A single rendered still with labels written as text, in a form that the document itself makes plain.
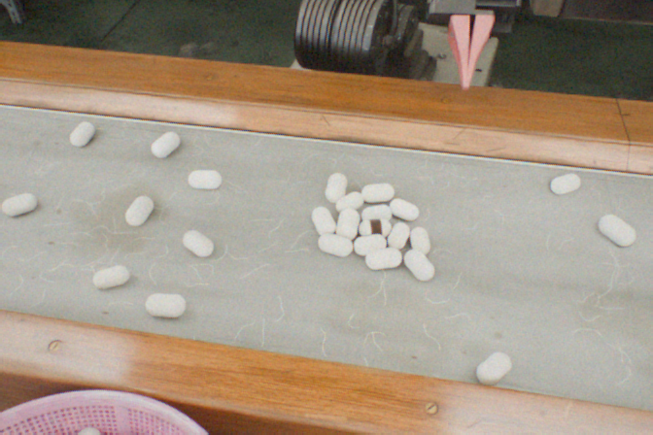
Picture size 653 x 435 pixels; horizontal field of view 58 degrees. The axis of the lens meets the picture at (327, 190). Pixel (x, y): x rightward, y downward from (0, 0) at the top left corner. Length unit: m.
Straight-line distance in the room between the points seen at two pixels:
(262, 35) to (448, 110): 1.79
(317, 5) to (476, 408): 0.62
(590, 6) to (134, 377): 0.40
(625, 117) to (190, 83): 0.53
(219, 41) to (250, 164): 1.78
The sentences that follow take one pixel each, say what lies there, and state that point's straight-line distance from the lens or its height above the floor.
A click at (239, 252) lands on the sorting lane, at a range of 0.59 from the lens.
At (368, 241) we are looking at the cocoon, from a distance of 0.57.
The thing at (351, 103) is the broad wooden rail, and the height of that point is 0.76.
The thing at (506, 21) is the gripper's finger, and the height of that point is 0.86.
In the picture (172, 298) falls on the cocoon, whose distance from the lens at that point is 0.54.
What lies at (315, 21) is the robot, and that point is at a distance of 0.90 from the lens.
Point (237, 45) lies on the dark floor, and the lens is 2.41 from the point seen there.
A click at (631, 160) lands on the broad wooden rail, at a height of 0.75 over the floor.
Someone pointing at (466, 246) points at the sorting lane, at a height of 0.74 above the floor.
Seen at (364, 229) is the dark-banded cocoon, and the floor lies 0.76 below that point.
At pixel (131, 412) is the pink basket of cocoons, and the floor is 0.76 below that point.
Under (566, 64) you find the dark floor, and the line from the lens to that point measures 2.43.
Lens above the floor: 1.19
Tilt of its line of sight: 44 degrees down
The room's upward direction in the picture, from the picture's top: straight up
